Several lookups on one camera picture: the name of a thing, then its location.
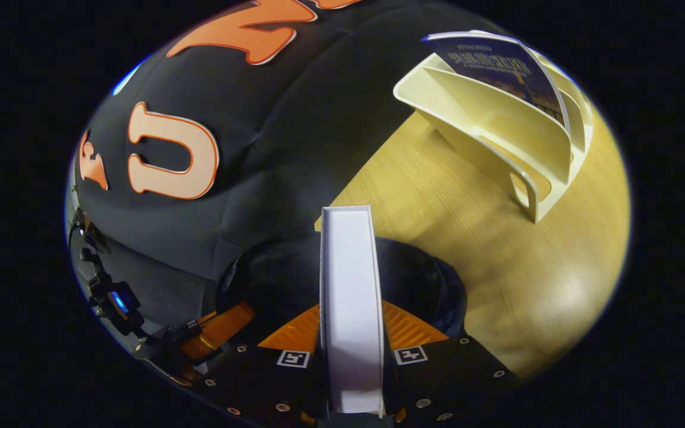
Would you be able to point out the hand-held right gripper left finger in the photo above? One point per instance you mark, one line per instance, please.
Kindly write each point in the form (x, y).
(265, 380)

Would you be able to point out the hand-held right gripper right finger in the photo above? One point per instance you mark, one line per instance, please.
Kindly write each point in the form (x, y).
(437, 380)

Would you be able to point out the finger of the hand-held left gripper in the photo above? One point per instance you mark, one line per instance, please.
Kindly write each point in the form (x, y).
(223, 328)
(191, 373)

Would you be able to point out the blue schoolbag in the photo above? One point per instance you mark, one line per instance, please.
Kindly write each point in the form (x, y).
(414, 285)

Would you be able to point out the dark grey cover book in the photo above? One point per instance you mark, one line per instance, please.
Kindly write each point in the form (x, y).
(351, 309)

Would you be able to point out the white bookshelf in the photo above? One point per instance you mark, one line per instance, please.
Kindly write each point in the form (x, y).
(485, 125)

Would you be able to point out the blue cover book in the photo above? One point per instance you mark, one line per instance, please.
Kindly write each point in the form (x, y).
(497, 68)

